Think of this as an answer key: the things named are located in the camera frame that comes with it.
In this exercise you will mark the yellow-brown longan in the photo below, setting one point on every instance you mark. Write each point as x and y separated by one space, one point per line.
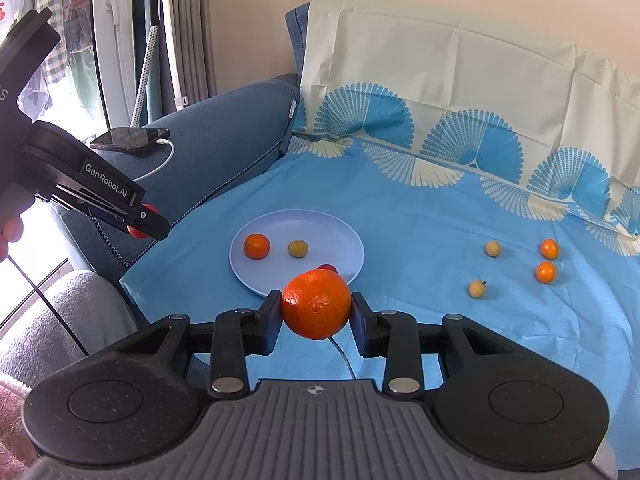
478 289
297 248
493 248

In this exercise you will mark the orange mandarin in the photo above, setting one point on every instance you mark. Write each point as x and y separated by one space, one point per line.
546 272
257 246
316 304
549 249

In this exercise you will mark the blue fabric sofa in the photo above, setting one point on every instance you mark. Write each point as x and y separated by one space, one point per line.
215 130

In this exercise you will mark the light blue plate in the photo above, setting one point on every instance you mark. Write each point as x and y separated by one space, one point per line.
320 237

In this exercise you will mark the white pole with clamp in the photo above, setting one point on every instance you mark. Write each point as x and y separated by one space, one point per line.
175 60

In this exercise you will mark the grey fleece blanket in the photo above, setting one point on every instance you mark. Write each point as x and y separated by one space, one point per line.
95 305

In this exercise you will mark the grey curtain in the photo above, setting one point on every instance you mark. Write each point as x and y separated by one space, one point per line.
197 35

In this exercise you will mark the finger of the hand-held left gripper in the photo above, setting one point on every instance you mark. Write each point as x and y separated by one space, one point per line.
155 226

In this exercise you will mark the teal curtain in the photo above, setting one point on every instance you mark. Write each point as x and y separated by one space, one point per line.
152 105

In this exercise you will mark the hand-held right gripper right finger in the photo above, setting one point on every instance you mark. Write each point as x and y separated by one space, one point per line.
362 327

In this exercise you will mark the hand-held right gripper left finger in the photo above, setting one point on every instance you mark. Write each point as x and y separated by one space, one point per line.
270 325

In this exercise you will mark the pink lace cloth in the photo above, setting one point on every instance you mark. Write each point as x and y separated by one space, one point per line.
10 420

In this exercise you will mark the black smartphone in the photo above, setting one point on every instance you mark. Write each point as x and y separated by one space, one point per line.
127 139

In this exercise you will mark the blue fan-print cloth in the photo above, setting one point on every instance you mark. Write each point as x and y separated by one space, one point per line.
425 220

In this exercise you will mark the red cherry tomato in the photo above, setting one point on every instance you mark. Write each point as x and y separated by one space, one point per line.
135 232
327 268

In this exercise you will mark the white window frame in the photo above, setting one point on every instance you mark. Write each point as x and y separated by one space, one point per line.
120 60

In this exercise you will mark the person's left hand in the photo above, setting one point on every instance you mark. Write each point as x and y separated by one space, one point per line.
10 237

